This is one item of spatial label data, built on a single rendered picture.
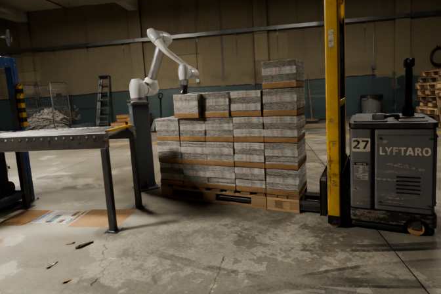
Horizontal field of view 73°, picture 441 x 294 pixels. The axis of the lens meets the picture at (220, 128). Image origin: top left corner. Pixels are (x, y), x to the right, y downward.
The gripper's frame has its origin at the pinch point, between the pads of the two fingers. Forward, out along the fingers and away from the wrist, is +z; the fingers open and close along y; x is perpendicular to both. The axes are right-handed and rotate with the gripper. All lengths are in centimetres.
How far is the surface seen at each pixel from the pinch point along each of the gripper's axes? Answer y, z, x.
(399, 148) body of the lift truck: -34, 27, -191
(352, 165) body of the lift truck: -34, 42, -163
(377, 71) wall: 740, -53, -198
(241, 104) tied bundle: -19, -2, -71
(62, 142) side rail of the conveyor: -110, 23, 44
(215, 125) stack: -18, 18, -44
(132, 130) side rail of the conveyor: -52, 22, 25
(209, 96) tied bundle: -16.2, -8.4, -37.5
